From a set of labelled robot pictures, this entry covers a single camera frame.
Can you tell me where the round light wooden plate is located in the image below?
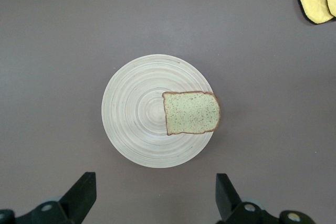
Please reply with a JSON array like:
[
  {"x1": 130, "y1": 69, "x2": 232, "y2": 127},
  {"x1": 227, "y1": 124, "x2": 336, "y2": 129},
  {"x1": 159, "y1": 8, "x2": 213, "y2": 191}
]
[{"x1": 101, "y1": 54, "x2": 214, "y2": 168}]

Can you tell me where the slice of bread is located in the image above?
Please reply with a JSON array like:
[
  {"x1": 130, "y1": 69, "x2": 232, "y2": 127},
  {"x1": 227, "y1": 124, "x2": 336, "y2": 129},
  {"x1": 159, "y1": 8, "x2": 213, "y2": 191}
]
[{"x1": 162, "y1": 91, "x2": 221, "y2": 136}]

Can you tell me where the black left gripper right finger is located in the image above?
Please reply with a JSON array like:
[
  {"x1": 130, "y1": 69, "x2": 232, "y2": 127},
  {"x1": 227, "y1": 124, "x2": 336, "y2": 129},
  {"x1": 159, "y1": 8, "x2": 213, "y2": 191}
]
[{"x1": 215, "y1": 173, "x2": 316, "y2": 224}]

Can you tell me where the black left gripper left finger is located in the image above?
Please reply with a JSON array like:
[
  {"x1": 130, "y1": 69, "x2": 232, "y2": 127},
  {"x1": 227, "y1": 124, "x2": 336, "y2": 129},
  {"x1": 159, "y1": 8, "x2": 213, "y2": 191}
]
[{"x1": 0, "y1": 172, "x2": 97, "y2": 224}]

